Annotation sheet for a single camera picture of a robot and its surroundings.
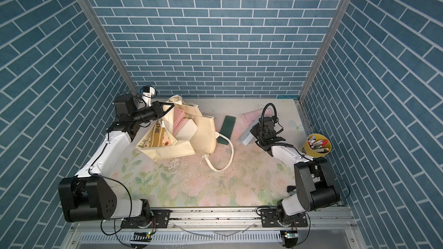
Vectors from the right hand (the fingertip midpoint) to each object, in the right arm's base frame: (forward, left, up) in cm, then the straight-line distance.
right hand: (255, 127), depth 93 cm
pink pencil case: (+13, +3, -8) cm, 15 cm away
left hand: (-6, +37, +20) cm, 42 cm away
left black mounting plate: (-45, +41, -10) cm, 62 cm away
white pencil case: (-3, +37, -4) cm, 38 cm away
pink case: (+2, +42, -1) cm, 42 cm away
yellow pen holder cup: (-9, -31, 0) cm, 32 cm away
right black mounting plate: (-41, -8, -10) cm, 43 cm away
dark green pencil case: (+4, +16, -9) cm, 19 cm away
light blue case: (-6, +4, 0) cm, 7 cm away
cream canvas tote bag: (-18, +45, +6) cm, 49 cm away
